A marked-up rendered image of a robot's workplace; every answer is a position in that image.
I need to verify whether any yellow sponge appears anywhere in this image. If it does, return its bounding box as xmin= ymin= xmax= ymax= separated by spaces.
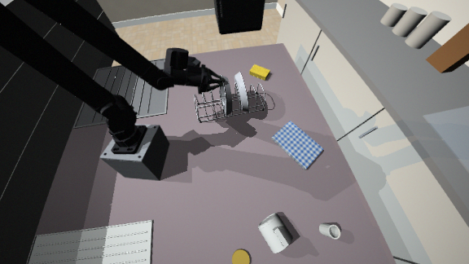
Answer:
xmin=249 ymin=64 xmax=270 ymax=81

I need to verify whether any flat round gold disc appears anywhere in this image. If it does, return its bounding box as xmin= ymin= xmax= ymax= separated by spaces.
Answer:
xmin=232 ymin=249 xmax=250 ymax=264

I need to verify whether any blue checkered towel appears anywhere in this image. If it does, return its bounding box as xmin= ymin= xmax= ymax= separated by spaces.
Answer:
xmin=272 ymin=121 xmax=323 ymax=169

